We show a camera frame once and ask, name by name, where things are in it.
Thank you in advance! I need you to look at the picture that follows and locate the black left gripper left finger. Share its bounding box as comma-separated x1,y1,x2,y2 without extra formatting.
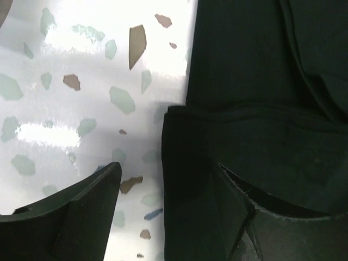
1,163,122,261

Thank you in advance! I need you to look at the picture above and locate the black t-shirt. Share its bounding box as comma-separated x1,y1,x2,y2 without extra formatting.
161,1,347,260

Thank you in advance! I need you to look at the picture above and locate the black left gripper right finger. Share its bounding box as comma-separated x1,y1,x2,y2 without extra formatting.
214,165,347,260

